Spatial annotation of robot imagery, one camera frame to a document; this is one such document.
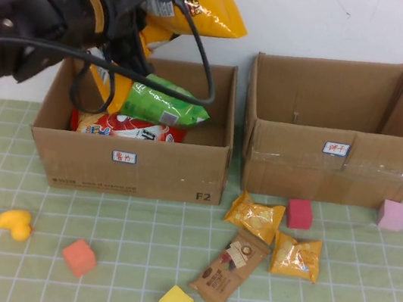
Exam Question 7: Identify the green checkered tablecloth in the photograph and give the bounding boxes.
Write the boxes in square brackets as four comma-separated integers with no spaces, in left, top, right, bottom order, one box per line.
[0,87,403,302]

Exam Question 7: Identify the cardboard box marked F2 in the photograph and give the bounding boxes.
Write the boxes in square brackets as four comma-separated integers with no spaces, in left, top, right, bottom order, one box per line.
[22,35,248,215]

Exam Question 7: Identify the brown snack bar pack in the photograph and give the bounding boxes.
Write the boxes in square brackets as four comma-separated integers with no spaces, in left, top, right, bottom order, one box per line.
[185,220,275,302]

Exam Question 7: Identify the red chips bag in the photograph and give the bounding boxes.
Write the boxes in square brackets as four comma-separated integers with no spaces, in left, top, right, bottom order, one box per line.
[68,106,191,151]

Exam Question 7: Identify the yellow biscuit snack pack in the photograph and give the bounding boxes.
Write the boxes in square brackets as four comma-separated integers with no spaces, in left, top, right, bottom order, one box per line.
[220,188,289,248]
[267,229,326,286]

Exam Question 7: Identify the cardboard box with biscuit label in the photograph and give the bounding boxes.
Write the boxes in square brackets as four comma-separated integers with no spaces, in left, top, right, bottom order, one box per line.
[231,39,403,219]

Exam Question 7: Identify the yellow rubber duck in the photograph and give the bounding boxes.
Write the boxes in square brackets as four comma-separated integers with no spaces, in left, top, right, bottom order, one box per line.
[0,206,39,245]

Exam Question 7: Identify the green snack bag with barcode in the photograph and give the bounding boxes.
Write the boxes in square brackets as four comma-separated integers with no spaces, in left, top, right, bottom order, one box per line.
[117,68,217,134]

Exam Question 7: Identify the black cable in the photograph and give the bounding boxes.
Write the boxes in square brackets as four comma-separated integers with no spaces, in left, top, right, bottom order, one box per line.
[66,57,121,117]
[0,0,232,109]

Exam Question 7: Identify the red foam cube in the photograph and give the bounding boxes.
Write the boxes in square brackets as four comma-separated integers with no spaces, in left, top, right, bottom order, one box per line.
[284,196,317,232]

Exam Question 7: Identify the orange foam cube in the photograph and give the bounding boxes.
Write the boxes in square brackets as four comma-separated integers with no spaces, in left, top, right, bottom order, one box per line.
[58,235,102,282]

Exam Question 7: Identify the pink foam cube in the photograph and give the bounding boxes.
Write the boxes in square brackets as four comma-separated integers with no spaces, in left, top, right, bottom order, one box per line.
[376,198,403,234]

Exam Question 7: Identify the large yellow chips bag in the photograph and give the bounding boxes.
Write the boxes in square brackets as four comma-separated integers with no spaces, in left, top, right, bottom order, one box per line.
[77,0,255,135]

